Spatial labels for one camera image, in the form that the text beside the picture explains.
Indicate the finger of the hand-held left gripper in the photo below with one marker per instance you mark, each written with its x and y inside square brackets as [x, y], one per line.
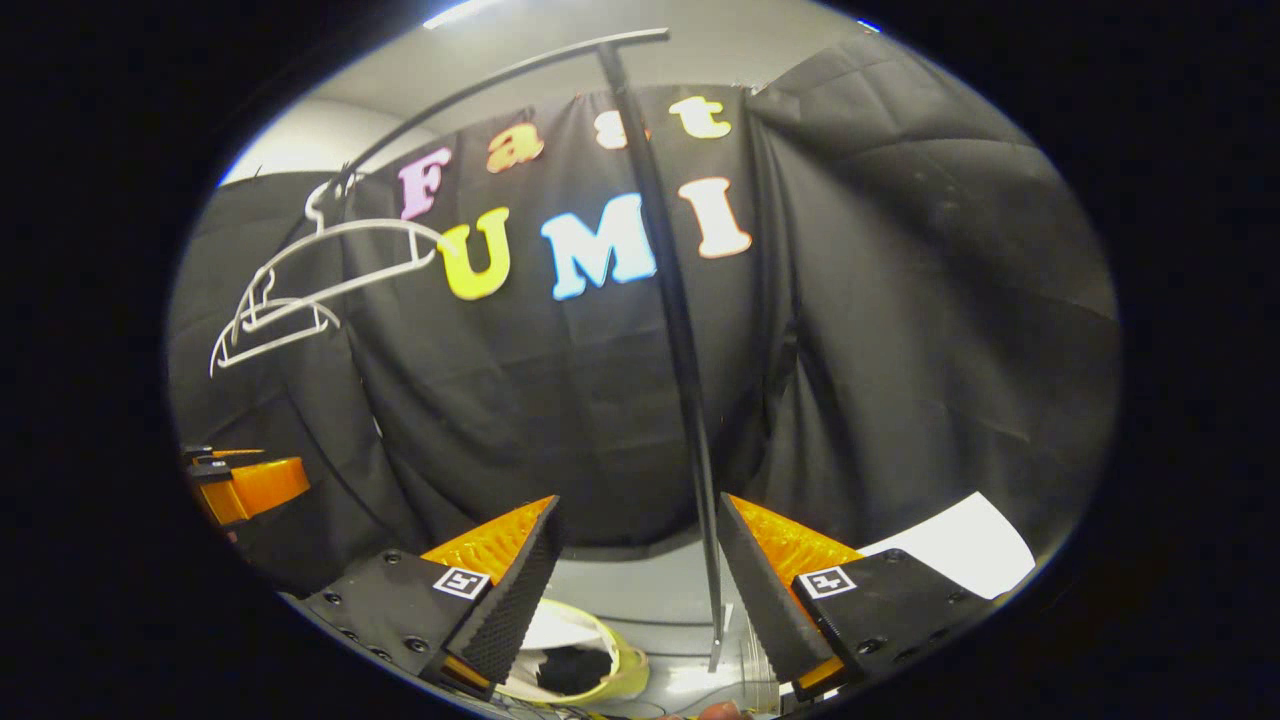
[265, 488]

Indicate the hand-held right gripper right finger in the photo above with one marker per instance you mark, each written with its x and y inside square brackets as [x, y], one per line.
[765, 600]

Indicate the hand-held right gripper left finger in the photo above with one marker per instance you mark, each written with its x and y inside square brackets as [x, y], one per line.
[515, 600]

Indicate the white plastic hanger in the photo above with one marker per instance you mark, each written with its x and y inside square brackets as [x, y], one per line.
[340, 292]
[280, 343]

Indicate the black metal clothes rack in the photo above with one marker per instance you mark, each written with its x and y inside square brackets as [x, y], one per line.
[678, 330]

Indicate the white paper sheet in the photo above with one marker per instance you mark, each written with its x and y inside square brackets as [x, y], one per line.
[960, 550]

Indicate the black backdrop cloth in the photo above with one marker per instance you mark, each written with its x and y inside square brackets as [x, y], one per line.
[900, 300]

